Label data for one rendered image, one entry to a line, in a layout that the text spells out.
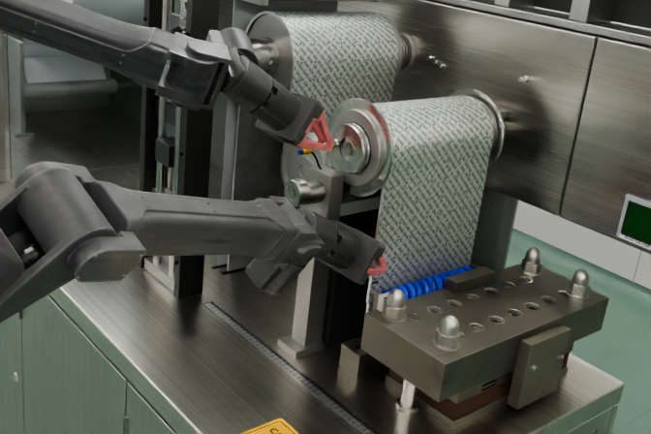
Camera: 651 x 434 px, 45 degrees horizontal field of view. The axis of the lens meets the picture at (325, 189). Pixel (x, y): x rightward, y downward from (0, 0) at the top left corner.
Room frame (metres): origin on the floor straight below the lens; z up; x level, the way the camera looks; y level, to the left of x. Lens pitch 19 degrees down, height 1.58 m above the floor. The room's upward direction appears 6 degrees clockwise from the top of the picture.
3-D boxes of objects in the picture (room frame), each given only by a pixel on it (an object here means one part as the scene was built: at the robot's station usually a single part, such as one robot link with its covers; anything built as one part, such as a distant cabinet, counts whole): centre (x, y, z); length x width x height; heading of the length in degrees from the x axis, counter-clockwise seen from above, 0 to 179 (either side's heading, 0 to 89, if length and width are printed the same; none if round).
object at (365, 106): (1.14, -0.04, 1.25); 0.15 x 0.01 x 0.15; 41
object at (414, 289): (1.16, -0.19, 1.03); 0.21 x 0.04 x 0.03; 131
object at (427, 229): (1.17, -0.17, 1.11); 0.23 x 0.01 x 0.18; 131
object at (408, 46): (1.52, -0.09, 1.34); 0.07 x 0.07 x 0.07; 41
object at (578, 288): (1.18, -0.43, 1.05); 0.04 x 0.04 x 0.04
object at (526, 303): (1.11, -0.28, 1.00); 0.40 x 0.16 x 0.06; 131
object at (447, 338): (0.97, -0.19, 1.05); 0.04 x 0.04 x 0.04
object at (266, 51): (1.31, 0.14, 1.34); 0.06 x 0.06 x 0.06; 41
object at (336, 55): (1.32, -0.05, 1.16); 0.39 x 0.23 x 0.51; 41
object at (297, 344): (1.14, 0.01, 1.05); 0.06 x 0.05 x 0.31; 131
